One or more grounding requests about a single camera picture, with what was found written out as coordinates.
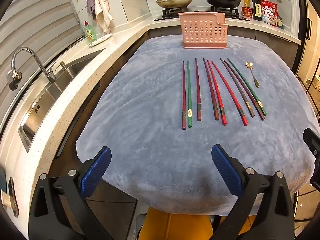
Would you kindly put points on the green dish soap bottle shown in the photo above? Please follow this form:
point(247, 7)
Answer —
point(90, 33)

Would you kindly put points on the dark soy sauce bottle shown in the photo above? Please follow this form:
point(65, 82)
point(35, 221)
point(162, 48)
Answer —
point(256, 8)

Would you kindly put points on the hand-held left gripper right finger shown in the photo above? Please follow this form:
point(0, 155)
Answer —
point(226, 170)

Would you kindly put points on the blue-grey plush blanket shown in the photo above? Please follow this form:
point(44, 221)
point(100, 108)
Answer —
point(150, 130)

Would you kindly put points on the purple hanging cloth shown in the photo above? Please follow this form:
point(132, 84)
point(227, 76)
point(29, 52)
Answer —
point(90, 3)

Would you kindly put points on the black gas stove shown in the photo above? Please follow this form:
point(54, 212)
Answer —
point(170, 13)

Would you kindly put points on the dark red chopstick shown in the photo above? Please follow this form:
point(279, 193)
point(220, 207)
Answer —
point(184, 95)
point(197, 90)

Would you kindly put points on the pink perforated utensil basket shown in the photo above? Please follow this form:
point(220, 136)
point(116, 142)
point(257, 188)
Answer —
point(202, 30)

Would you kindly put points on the white window blinds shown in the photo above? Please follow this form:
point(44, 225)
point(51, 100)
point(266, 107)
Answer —
point(37, 25)

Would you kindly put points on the yellow stool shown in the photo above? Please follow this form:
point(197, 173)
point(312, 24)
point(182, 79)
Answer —
point(180, 227)

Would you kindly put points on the black faucet attachment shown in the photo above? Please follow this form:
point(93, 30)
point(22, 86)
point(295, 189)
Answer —
point(15, 80)

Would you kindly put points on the white plate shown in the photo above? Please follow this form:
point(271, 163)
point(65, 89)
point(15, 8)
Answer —
point(102, 39)

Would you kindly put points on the sink soap dispenser pump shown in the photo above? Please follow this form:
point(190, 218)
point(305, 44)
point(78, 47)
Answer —
point(62, 65)

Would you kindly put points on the maroon chopstick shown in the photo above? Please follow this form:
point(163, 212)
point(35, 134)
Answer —
point(210, 90)

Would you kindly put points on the steel sink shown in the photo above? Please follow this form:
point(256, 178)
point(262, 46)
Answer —
point(37, 112)

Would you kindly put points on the chrome faucet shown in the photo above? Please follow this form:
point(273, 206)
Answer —
point(42, 65)

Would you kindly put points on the green chopstick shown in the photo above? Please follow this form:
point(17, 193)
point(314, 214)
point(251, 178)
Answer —
point(189, 92)
point(247, 87)

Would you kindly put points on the yellow snack packet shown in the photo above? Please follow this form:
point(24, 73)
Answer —
point(246, 2)

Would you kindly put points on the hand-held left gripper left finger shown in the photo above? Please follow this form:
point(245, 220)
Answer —
point(96, 170)

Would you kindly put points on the red cereal bag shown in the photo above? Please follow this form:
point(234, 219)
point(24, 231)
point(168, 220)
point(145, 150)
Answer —
point(269, 12)

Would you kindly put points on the brown chopstick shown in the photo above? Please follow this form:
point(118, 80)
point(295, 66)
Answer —
point(236, 87)

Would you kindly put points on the gold spoon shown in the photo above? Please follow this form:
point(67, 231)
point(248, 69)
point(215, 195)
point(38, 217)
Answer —
point(248, 65)

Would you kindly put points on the white hanging towel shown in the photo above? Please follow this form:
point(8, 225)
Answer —
point(102, 10)

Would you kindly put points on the bright red chopstick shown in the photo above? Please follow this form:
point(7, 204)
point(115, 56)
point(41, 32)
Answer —
point(228, 92)
point(216, 92)

